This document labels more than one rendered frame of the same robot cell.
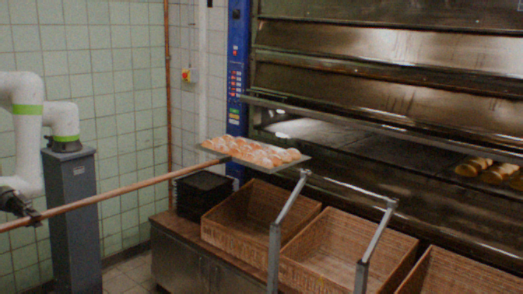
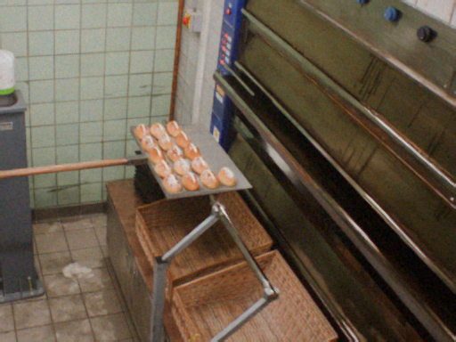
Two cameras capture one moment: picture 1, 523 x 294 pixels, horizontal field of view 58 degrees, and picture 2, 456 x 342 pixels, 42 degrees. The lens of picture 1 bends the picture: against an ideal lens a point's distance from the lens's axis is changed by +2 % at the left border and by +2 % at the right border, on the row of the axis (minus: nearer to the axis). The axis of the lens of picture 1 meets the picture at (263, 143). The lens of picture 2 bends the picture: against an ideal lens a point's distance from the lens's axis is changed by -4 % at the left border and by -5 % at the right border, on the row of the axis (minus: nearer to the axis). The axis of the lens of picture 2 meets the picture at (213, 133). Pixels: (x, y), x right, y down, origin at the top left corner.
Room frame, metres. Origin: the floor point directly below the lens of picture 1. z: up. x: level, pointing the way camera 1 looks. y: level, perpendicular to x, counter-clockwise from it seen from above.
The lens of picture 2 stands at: (0.41, -0.99, 2.55)
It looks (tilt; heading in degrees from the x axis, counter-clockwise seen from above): 29 degrees down; 25
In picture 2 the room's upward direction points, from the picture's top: 7 degrees clockwise
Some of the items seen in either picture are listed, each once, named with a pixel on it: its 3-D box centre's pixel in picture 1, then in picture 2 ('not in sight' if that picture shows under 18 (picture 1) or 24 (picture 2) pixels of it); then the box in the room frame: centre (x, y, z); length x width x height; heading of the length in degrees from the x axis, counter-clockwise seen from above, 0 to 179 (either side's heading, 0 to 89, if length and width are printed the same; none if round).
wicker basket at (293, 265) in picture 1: (345, 259); (248, 324); (2.13, -0.45, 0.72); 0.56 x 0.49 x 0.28; 49
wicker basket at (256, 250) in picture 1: (261, 221); (199, 236); (2.52, -0.01, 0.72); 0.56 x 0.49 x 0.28; 50
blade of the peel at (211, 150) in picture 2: (252, 150); (187, 155); (2.44, 0.06, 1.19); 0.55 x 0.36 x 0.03; 50
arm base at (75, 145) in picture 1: (61, 141); (1, 90); (2.33, 1.06, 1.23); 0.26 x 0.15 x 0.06; 53
